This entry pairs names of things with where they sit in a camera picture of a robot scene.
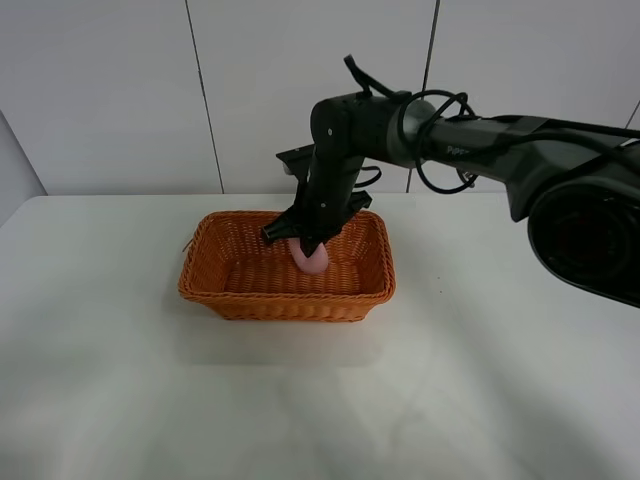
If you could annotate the orange woven plastic basket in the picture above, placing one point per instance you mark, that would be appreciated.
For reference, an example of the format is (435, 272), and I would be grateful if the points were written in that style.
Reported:
(230, 270)

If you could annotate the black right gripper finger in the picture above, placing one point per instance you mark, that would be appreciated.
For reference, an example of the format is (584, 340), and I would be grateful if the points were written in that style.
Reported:
(309, 246)

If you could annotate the pink peach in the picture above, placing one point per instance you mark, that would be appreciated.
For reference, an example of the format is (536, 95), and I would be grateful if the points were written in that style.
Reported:
(316, 263)

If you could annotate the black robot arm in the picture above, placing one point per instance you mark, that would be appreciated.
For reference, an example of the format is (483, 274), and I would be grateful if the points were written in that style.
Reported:
(576, 185)

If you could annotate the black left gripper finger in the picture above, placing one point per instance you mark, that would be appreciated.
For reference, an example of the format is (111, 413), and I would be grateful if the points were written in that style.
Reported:
(284, 227)

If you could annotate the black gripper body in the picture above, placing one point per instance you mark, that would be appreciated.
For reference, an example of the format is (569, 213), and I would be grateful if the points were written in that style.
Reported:
(329, 198)

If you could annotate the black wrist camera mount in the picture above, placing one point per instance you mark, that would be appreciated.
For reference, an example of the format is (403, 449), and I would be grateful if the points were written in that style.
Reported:
(296, 162)

